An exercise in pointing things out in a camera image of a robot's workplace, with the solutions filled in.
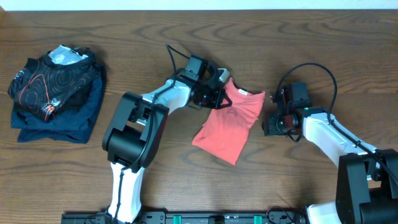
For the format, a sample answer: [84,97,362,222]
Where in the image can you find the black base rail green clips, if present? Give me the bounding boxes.
[61,207,308,224]

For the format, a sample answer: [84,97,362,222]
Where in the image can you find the black orange patterned folded shirt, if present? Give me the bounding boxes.
[7,45,101,122]

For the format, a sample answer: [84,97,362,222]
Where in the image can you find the navy blue folded shirt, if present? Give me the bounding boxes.
[11,65,106,144]

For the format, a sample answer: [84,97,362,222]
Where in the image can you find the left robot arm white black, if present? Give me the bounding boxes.
[102,55,232,223]

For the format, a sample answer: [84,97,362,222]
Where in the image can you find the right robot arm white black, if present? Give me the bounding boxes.
[262,83,397,224]

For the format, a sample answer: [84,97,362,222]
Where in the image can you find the red printed t-shirt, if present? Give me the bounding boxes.
[192,78,266,165]

